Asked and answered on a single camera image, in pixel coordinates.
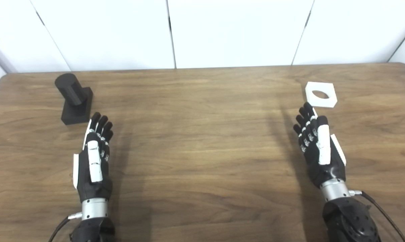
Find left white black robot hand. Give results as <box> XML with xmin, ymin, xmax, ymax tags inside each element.
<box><xmin>73</xmin><ymin>112</ymin><xmax>114</xmax><ymax>203</ymax></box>

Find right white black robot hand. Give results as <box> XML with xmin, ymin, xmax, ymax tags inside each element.
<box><xmin>293</xmin><ymin>102</ymin><xmax>347</xmax><ymax>189</ymax></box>

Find white square piece with hole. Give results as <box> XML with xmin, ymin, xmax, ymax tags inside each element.
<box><xmin>305</xmin><ymin>82</ymin><xmax>338</xmax><ymax>108</ymax></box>

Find black peg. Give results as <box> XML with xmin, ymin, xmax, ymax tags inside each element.
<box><xmin>54</xmin><ymin>73</ymin><xmax>93</xmax><ymax>125</ymax></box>

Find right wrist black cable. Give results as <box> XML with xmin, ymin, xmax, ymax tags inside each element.
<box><xmin>349</xmin><ymin>190</ymin><xmax>405</xmax><ymax>242</ymax></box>

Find grey wall corner post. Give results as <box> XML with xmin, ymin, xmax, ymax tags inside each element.
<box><xmin>0</xmin><ymin>35</ymin><xmax>18</xmax><ymax>74</ymax></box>

